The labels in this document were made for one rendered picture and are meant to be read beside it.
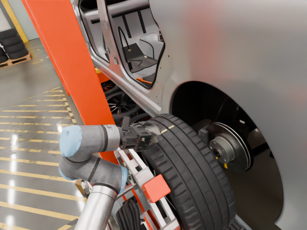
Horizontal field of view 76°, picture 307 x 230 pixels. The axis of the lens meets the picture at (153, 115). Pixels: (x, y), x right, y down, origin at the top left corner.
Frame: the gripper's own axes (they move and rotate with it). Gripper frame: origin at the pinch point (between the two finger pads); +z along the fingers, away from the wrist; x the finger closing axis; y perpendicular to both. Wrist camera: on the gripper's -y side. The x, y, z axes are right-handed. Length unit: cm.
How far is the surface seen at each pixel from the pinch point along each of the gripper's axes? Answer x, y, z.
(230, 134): -1.6, 6.0, 45.3
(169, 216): -23.7, 22.9, -0.9
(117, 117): -66, -124, 51
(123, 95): -59, -170, 78
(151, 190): -11.9, 18.1, -10.4
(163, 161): -7.3, 10.5, -1.7
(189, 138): 0.1, 7.7, 11.6
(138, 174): -15.2, 7.3, -8.7
